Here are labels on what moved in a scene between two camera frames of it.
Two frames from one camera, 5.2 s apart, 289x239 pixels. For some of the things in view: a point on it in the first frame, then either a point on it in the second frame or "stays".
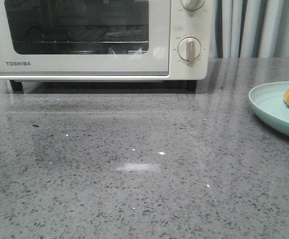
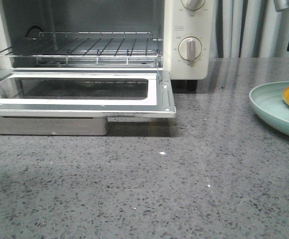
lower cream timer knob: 189,49 stays
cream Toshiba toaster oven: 98,41 stays
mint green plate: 268,102 stays
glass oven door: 80,38 -> 127,94
